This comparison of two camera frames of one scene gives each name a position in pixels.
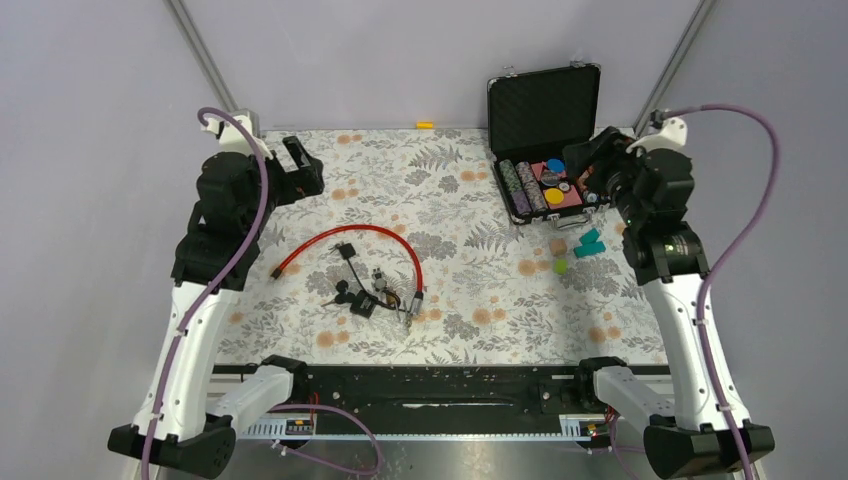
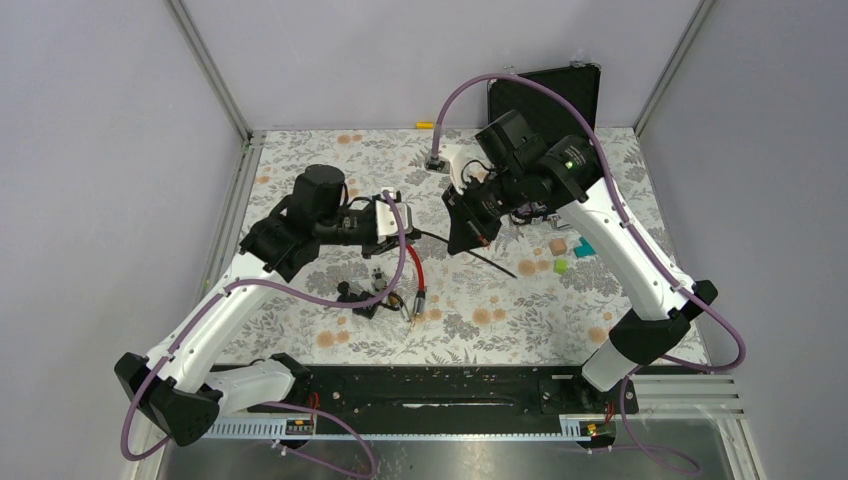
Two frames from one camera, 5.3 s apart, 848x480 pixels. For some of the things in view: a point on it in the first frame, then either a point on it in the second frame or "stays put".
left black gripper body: x=288 y=187 → x=356 y=230
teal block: x=590 y=244 stays put
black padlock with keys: x=363 y=303 stays put
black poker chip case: x=531 y=118 stays put
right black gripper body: x=617 y=173 → x=480 y=206
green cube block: x=561 y=266 stays put
